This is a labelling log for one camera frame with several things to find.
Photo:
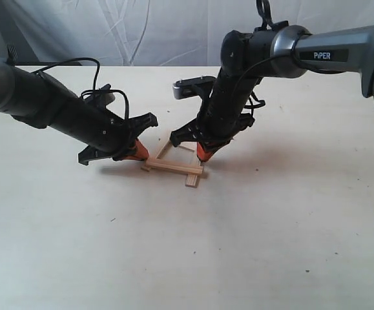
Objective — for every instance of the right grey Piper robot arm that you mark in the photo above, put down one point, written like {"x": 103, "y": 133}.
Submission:
{"x": 283, "y": 51}

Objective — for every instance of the white backdrop cloth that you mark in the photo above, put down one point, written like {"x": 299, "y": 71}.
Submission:
{"x": 123, "y": 33}

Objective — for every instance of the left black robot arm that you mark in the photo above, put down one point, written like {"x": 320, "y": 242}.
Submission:
{"x": 39, "y": 100}

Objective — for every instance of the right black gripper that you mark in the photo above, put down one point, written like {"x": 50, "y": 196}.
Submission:
{"x": 220, "y": 116}

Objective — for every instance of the plain wood strip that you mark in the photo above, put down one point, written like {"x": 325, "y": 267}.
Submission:
{"x": 157, "y": 154}

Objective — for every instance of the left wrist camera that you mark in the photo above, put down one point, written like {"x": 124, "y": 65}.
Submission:
{"x": 99, "y": 98}

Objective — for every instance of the wood strip with two magnets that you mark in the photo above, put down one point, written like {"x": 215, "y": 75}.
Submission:
{"x": 189, "y": 146}

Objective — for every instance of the grainy wood strip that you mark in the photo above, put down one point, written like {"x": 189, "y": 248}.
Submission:
{"x": 192, "y": 180}

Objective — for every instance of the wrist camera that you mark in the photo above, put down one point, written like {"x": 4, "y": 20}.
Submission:
{"x": 197, "y": 86}
{"x": 99, "y": 98}

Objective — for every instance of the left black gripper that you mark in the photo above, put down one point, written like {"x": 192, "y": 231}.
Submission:
{"x": 105, "y": 134}

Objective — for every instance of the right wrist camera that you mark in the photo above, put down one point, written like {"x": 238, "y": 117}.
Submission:
{"x": 197, "y": 86}

